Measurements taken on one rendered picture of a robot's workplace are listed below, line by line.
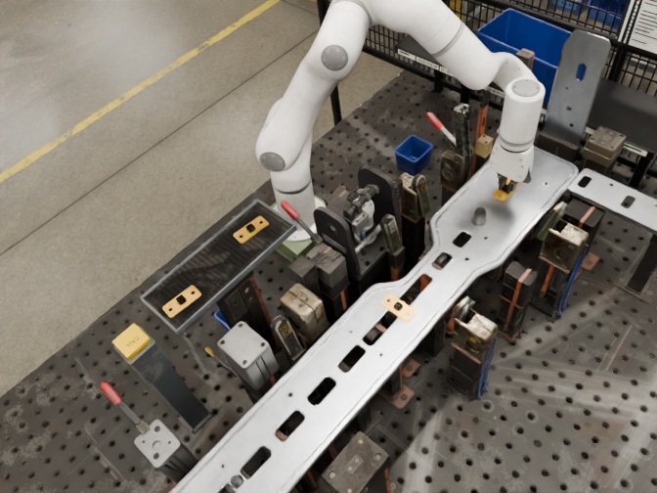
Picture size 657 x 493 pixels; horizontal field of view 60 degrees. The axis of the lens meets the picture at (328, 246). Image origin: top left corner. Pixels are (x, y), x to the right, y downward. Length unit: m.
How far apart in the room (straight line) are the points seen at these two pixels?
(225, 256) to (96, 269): 1.79
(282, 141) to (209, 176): 1.78
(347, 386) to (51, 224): 2.42
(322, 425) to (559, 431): 0.65
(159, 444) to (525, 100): 1.07
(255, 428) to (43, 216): 2.42
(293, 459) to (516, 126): 0.89
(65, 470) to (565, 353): 1.40
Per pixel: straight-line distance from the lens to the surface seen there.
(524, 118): 1.39
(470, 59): 1.30
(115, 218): 3.25
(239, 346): 1.26
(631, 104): 1.91
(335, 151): 2.17
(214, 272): 1.32
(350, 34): 1.26
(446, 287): 1.42
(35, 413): 1.92
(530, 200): 1.61
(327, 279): 1.39
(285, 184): 1.65
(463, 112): 1.52
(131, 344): 1.29
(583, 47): 1.61
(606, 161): 1.73
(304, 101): 1.42
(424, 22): 1.25
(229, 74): 3.91
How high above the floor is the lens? 2.19
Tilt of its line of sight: 53 degrees down
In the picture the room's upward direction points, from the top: 11 degrees counter-clockwise
